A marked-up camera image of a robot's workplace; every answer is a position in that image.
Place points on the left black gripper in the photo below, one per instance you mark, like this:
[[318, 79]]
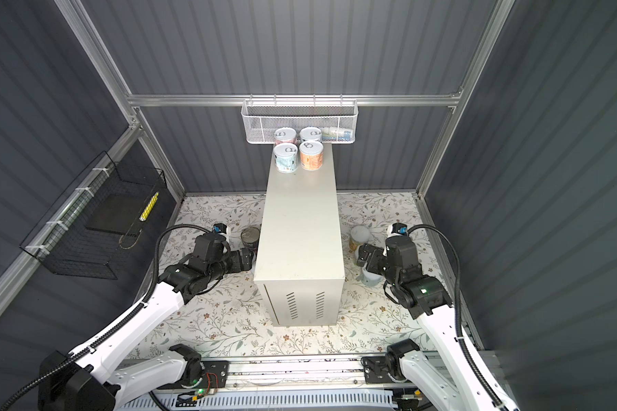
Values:
[[236, 265]]

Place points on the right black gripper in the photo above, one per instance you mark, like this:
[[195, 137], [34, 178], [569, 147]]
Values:
[[372, 264]]

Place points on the white lidded can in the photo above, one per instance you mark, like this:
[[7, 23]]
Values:
[[370, 279]]

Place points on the light blue labelled can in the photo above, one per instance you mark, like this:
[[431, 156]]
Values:
[[286, 157]]

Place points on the orange labelled can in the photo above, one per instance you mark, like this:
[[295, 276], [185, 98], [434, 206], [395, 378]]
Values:
[[311, 155]]

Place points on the pink labelled can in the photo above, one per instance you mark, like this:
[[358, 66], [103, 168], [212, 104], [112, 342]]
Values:
[[285, 135]]

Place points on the teal labelled can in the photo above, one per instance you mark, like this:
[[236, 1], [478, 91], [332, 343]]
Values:
[[310, 134]]

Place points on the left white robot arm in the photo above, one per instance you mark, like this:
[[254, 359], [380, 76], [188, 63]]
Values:
[[90, 378]]

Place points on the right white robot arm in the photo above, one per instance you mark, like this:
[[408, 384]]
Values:
[[442, 334]]

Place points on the white metal cabinet counter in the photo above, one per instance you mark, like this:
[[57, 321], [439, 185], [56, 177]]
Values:
[[299, 270]]

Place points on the dark bare-lid tin can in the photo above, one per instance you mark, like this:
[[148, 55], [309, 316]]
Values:
[[250, 238]]

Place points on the yellow can far right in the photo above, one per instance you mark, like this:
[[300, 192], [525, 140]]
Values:
[[359, 235]]

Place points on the yellow marker in basket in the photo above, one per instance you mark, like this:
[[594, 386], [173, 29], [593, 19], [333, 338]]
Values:
[[149, 207]]

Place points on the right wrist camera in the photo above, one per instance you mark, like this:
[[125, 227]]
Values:
[[397, 236]]

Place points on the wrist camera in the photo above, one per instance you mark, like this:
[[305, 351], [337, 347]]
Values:
[[397, 236], [221, 228]]

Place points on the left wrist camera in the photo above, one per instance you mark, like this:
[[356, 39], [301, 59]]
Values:
[[221, 228]]

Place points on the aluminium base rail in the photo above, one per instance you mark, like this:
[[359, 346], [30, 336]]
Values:
[[298, 371]]

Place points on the white wire mesh basket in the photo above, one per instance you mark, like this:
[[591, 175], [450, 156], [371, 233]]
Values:
[[260, 121]]

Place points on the black wire wall basket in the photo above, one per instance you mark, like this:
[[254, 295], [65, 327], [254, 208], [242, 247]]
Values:
[[97, 233]]

